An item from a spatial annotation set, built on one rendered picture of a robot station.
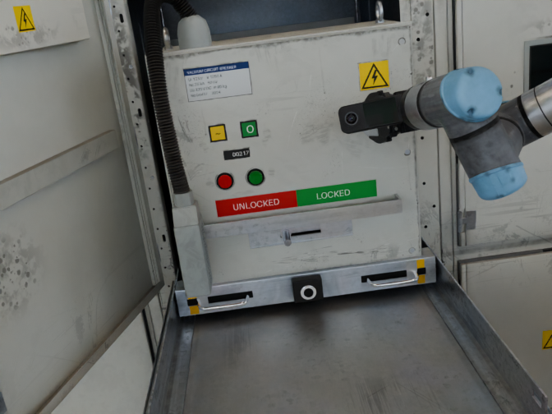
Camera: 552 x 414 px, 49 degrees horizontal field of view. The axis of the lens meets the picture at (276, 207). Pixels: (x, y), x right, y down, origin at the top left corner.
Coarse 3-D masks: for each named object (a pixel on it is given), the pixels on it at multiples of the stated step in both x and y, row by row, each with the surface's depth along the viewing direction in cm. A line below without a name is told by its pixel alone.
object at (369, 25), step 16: (288, 32) 129; (304, 32) 123; (320, 32) 111; (336, 32) 111; (352, 32) 111; (176, 48) 122; (192, 48) 110; (208, 48) 110; (416, 144) 119; (416, 160) 120
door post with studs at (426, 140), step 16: (400, 0) 130; (416, 0) 130; (400, 16) 131; (416, 16) 131; (416, 32) 132; (432, 32) 132; (416, 48) 133; (432, 48) 134; (416, 64) 134; (432, 64) 135; (416, 80) 136; (432, 144) 141; (432, 160) 142; (432, 176) 143; (432, 192) 144; (432, 208) 146; (432, 224) 147; (432, 240) 148
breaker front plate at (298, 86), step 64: (192, 64) 111; (256, 64) 112; (320, 64) 113; (192, 128) 115; (320, 128) 116; (256, 192) 120; (384, 192) 121; (256, 256) 124; (320, 256) 125; (384, 256) 126
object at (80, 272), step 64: (0, 0) 95; (64, 0) 111; (0, 64) 99; (64, 64) 116; (0, 128) 98; (64, 128) 115; (0, 192) 96; (64, 192) 114; (128, 192) 138; (0, 256) 98; (64, 256) 114; (128, 256) 137; (0, 320) 97; (64, 320) 113; (128, 320) 131; (0, 384) 97; (64, 384) 112
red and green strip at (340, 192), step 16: (288, 192) 120; (304, 192) 120; (320, 192) 120; (336, 192) 121; (352, 192) 121; (368, 192) 121; (224, 208) 120; (240, 208) 121; (256, 208) 121; (272, 208) 121
